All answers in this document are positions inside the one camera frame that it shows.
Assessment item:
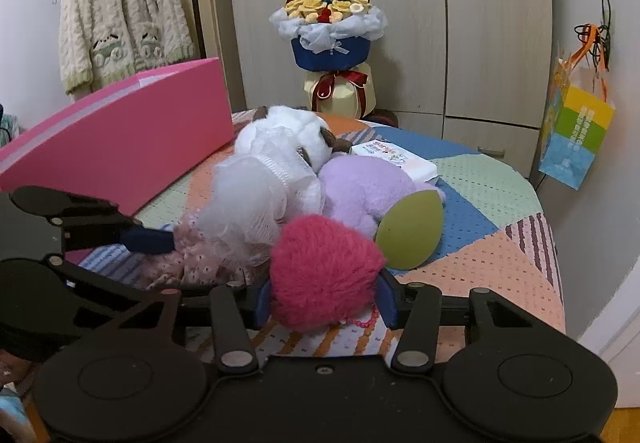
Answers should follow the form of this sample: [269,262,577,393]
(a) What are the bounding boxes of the white plush toy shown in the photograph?
[234,105,353,220]

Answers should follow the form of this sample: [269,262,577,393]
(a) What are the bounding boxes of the white mesh bath pouf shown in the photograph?
[192,155,292,269]

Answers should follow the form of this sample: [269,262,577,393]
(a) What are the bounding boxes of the white tissue pack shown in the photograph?
[349,139,440,184]

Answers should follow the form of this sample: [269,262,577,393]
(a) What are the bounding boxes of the pink floral cloth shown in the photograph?
[135,218,262,292]

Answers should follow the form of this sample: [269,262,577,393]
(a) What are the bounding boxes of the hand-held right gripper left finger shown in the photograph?
[112,280,274,371]

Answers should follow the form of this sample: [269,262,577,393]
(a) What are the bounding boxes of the green oval plush toy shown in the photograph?
[375,189,446,271]

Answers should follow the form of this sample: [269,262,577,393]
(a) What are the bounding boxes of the patchwork blanket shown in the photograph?
[75,110,568,364]

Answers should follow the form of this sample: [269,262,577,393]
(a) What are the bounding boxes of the red fluffy plush toy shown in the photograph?
[269,214,388,331]

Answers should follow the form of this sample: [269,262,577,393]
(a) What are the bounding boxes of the blue wrapped flower bouquet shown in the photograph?
[269,0,390,72]

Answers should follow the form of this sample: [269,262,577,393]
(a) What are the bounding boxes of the beige wardrobe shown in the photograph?
[187,0,553,168]

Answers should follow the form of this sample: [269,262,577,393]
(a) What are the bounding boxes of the purple plush toy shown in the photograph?
[317,157,446,242]

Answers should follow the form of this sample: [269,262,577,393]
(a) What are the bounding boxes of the black hanging cords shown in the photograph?
[574,0,614,72]

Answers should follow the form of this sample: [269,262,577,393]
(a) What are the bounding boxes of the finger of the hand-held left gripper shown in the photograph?
[9,186,175,256]
[46,254,253,320]

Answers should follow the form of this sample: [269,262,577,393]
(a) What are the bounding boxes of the cream box with red ribbon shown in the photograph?
[302,64,378,120]

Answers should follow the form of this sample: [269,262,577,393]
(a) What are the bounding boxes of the colourful paper bag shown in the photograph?
[537,54,616,192]

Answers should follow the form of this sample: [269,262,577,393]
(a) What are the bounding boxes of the pink bead bracelet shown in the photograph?
[340,305,381,330]

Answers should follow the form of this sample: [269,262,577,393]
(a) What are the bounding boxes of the pink storage box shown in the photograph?
[0,57,236,267]

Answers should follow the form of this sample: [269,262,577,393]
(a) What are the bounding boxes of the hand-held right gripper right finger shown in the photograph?
[377,268,522,371]

